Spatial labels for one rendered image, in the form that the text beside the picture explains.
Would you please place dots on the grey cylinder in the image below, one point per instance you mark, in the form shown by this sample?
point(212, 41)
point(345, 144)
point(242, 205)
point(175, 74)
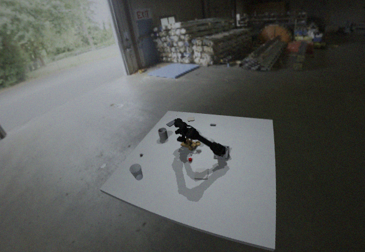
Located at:
point(162, 134)

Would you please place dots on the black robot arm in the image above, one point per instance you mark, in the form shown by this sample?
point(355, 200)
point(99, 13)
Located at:
point(217, 148)

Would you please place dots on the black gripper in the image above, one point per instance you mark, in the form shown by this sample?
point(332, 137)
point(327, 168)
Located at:
point(182, 139)

